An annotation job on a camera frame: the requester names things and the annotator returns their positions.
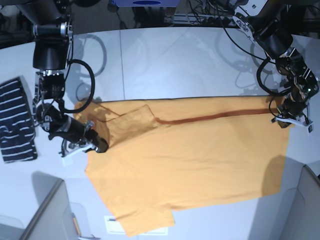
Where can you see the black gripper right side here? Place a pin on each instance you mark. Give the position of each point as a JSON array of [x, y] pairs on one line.
[[75, 132]]

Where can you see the grey bin right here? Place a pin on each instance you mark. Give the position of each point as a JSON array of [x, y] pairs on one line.
[[293, 214]]

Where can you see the grey bin left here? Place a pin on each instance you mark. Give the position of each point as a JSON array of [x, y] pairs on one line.
[[56, 219]]

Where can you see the white paper label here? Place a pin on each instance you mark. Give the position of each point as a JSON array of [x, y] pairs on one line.
[[114, 227]]

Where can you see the navy white striped garment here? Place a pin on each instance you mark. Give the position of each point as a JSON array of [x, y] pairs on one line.
[[17, 131]]

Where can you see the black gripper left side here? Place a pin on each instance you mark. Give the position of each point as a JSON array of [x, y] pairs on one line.
[[289, 112]]

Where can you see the aluminium frame rail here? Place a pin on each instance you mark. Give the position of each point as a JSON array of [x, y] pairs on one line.
[[202, 20]]

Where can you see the yellow-orange T-shirt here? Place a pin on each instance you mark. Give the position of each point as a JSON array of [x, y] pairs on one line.
[[178, 154]]

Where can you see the grey bin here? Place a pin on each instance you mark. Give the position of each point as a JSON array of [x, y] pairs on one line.
[[293, 214], [56, 219]]

